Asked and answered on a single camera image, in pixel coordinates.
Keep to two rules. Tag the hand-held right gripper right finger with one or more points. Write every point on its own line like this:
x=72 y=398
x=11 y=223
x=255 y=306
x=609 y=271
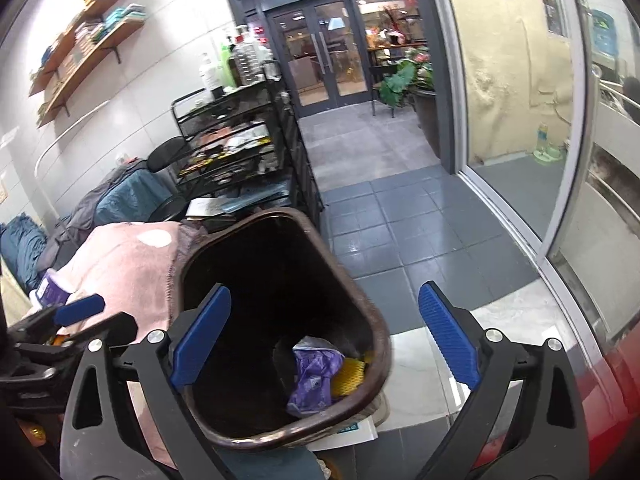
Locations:
x=450 y=335

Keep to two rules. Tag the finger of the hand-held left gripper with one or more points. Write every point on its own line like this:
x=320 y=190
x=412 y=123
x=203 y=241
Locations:
x=80 y=307
x=112 y=330

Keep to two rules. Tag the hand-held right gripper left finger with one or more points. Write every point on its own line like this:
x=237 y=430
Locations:
x=200 y=337

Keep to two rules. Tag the purple and white packet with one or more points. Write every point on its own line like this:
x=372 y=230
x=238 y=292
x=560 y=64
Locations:
x=50 y=287

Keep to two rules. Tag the brown plastic trash bin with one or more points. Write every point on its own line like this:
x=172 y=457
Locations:
x=260 y=305

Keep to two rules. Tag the pink dotted blanket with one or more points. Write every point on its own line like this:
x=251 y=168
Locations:
x=125 y=265

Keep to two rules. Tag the blue knit blanket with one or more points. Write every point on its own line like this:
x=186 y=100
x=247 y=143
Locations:
x=22 y=250

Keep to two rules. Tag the grey cloth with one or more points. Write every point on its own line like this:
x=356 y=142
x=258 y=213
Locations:
x=85 y=210

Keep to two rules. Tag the yellow foam fruit net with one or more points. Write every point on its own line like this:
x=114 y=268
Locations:
x=350 y=377

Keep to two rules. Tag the purple crumpled wrapper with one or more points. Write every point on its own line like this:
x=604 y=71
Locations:
x=312 y=380

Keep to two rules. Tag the teal towel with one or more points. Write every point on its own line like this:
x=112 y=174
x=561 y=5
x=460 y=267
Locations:
x=130 y=192

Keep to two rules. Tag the white booklet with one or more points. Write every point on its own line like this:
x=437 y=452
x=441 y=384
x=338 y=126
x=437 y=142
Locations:
x=205 y=207

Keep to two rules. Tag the white curved pipe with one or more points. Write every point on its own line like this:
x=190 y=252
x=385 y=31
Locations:
x=50 y=142

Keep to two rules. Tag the red glossy panel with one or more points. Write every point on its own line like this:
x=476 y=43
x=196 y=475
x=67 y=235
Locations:
x=610 y=400

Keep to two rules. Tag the black salon chair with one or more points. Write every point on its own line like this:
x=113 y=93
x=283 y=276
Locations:
x=167 y=152

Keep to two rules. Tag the small plastic bottle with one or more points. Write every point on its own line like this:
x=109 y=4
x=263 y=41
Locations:
x=541 y=140

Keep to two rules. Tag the black plant pot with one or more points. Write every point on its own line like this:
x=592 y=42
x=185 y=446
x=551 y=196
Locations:
x=427 y=120

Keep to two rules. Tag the glass sliding door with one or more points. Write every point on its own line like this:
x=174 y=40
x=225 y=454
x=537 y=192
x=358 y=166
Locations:
x=452 y=85

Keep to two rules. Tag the green leafy plant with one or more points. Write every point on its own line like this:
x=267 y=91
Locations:
x=402 y=77

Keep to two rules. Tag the white bottle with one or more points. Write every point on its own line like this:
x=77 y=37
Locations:
x=207 y=72

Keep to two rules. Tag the green bottle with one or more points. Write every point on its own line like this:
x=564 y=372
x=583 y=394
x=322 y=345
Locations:
x=226 y=62

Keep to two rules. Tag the clear plastic bottle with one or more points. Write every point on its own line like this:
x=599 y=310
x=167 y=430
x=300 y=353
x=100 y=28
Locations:
x=247 y=55

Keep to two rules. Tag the stack of teal folded towels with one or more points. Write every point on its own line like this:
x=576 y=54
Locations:
x=125 y=14

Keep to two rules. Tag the glass double door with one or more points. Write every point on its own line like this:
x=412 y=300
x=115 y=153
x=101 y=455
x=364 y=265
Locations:
x=320 y=50

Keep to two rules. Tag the wooden wall shelf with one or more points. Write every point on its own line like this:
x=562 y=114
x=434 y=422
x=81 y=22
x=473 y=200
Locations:
x=95 y=7
x=90 y=65

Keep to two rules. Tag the blue wall sign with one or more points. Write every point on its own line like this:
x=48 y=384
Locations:
x=604 y=32

